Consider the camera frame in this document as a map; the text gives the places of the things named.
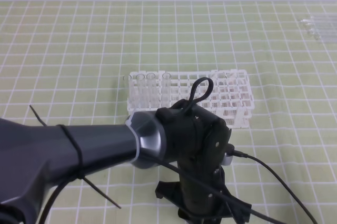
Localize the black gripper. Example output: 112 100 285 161
155 100 252 223

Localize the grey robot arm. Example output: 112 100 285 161
1 100 251 223

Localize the white plastic test tube rack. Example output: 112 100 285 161
127 69 255 128

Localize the clear test tube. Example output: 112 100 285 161
161 72 171 108
136 73 146 108
146 73 157 108
123 74 132 103

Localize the clear test tube far left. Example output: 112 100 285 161
123 74 132 103

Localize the green grid tablecloth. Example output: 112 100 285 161
1 1 336 223

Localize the clear spare test tubes pile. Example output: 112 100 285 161
300 14 336 43

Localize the black zip tie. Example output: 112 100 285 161
29 104 122 209

